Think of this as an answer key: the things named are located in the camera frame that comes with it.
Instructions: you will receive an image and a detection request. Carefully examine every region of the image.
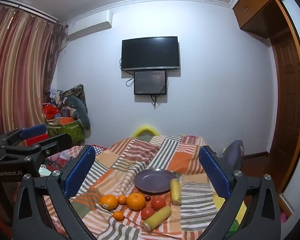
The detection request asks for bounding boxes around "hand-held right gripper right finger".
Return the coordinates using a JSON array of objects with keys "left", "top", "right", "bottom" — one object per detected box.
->
[{"left": 199, "top": 145, "right": 282, "bottom": 240}]

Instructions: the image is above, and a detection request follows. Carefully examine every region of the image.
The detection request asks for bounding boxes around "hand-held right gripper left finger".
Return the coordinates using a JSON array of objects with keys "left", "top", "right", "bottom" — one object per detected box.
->
[{"left": 14, "top": 145, "right": 97, "bottom": 240}]

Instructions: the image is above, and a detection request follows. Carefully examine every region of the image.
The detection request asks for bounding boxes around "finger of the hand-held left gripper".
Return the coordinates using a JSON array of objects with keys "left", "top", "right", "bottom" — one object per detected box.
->
[
  {"left": 0, "top": 124, "right": 49, "bottom": 147},
  {"left": 4, "top": 133, "right": 72, "bottom": 162}
]

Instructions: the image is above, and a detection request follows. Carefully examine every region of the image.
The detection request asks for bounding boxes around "yellow-green corn cob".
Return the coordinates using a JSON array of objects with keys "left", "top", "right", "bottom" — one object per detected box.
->
[
  {"left": 143, "top": 206, "right": 172, "bottom": 232},
  {"left": 170, "top": 179, "right": 182, "bottom": 205}
]

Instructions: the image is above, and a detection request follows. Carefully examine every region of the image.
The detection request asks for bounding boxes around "orange with sticker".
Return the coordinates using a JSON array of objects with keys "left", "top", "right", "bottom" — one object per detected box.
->
[{"left": 100, "top": 194, "right": 119, "bottom": 210}]

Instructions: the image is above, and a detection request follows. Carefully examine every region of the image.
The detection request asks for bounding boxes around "dark purple plate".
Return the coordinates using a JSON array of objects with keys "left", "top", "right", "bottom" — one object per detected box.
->
[{"left": 134, "top": 168, "right": 177, "bottom": 195}]

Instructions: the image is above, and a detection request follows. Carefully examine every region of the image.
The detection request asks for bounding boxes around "red tomato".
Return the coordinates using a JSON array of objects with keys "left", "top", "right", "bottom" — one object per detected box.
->
[
  {"left": 141, "top": 207, "right": 155, "bottom": 220},
  {"left": 151, "top": 197, "right": 166, "bottom": 211}
]

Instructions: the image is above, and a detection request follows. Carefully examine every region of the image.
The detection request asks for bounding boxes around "large orange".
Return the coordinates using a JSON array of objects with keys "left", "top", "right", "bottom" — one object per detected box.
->
[{"left": 126, "top": 193, "right": 146, "bottom": 211}]

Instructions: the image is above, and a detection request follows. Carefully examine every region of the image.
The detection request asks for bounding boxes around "red box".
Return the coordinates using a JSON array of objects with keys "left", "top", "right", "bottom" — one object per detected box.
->
[{"left": 21, "top": 134, "right": 50, "bottom": 147}]

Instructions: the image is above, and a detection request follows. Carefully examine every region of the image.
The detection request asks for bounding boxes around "orange box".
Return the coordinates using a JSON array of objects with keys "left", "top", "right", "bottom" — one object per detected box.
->
[{"left": 55, "top": 117, "right": 73, "bottom": 125}]

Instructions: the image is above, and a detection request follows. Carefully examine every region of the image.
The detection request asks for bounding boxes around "red plastic bag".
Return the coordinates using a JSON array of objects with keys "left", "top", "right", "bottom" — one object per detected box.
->
[{"left": 42, "top": 102, "right": 61, "bottom": 121}]

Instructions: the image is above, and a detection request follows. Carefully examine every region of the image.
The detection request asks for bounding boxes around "grey-blue chair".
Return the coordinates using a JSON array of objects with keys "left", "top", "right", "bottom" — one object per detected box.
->
[{"left": 221, "top": 140, "right": 245, "bottom": 174}]

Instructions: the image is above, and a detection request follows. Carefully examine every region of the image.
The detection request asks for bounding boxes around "dark patterned pillow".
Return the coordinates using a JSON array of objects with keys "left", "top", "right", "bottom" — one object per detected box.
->
[{"left": 61, "top": 84, "right": 87, "bottom": 112}]

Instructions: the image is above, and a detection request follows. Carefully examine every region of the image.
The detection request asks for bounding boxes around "striped red curtain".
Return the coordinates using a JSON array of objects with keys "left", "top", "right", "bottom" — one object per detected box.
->
[{"left": 0, "top": 1, "right": 66, "bottom": 137}]

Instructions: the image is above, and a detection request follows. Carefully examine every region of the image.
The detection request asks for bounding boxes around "striped patchwork blanket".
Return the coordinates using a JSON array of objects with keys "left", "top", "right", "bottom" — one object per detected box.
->
[{"left": 40, "top": 135, "right": 248, "bottom": 240}]

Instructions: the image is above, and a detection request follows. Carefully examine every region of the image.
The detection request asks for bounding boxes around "yellow chair back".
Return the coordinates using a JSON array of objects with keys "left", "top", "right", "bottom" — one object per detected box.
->
[{"left": 132, "top": 127, "right": 159, "bottom": 138}]

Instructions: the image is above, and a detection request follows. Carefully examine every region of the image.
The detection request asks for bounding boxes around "brown wooden door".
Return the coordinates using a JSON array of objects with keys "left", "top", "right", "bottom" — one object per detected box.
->
[{"left": 269, "top": 29, "right": 300, "bottom": 194}]

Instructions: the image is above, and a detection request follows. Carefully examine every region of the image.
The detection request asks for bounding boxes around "white air conditioner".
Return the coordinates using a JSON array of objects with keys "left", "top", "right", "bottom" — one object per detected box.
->
[{"left": 66, "top": 9, "right": 113, "bottom": 41}]

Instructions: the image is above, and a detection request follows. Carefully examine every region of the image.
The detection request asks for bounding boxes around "wooden overhead cabinet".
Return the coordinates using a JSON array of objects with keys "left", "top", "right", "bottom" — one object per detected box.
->
[{"left": 232, "top": 0, "right": 293, "bottom": 39}]

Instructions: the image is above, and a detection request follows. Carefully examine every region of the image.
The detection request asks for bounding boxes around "small black wall monitor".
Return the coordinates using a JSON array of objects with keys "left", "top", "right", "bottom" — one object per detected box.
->
[{"left": 134, "top": 70, "right": 167, "bottom": 95}]

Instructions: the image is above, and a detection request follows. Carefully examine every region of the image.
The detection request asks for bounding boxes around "black wall television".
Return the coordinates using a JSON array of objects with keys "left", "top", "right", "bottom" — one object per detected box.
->
[{"left": 121, "top": 36, "right": 179, "bottom": 71}]

